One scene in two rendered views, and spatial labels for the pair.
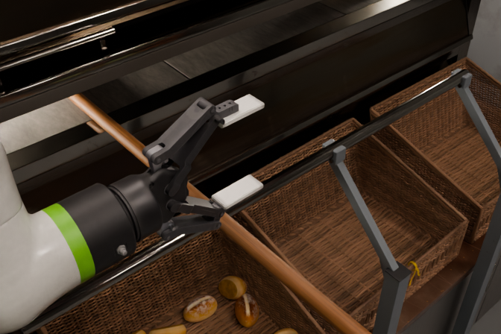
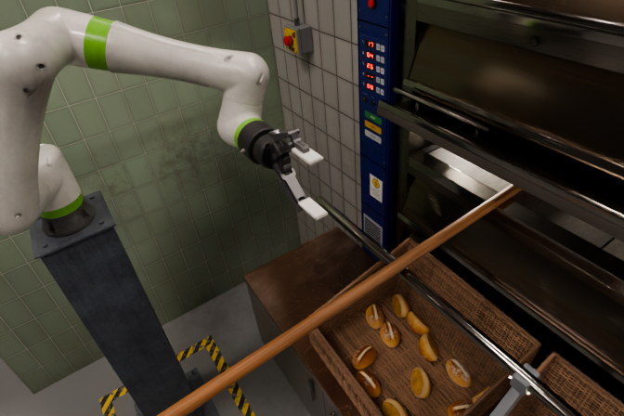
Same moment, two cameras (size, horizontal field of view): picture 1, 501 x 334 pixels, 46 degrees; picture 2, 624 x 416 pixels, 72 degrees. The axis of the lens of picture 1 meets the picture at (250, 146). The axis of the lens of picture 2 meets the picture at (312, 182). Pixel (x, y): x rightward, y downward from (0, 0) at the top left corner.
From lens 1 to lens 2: 1.00 m
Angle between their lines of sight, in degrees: 76
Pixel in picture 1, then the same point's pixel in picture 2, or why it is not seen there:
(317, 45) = not seen: outside the picture
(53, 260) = (231, 128)
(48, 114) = not seen: hidden behind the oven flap
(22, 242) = (230, 112)
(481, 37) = not seen: outside the picture
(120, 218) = (248, 138)
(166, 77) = (593, 232)
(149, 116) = (526, 228)
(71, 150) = (466, 192)
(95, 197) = (257, 126)
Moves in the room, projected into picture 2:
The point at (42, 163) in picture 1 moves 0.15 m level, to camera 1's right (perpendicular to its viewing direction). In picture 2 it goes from (448, 183) to (457, 214)
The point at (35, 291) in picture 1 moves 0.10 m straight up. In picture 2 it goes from (223, 130) to (214, 92)
